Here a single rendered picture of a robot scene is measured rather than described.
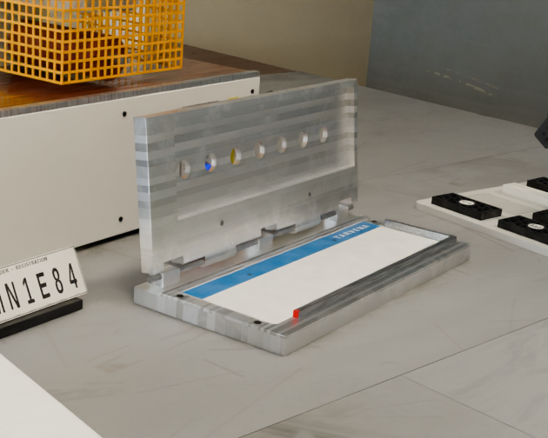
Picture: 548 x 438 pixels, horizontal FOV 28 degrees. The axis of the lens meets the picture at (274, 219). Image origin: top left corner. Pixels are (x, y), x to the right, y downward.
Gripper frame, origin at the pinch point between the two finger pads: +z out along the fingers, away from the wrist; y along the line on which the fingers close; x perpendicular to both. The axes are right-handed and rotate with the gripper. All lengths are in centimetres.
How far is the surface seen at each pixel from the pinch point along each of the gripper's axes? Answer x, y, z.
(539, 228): -10.5, -7.9, 8.1
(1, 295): -3, -87, 12
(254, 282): -9, -58, 10
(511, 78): 105, 169, 98
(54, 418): -30, -100, -12
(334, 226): 1.0, -35.3, 15.5
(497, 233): -7.8, -11.9, 11.5
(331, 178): 5.9, -34.9, 11.3
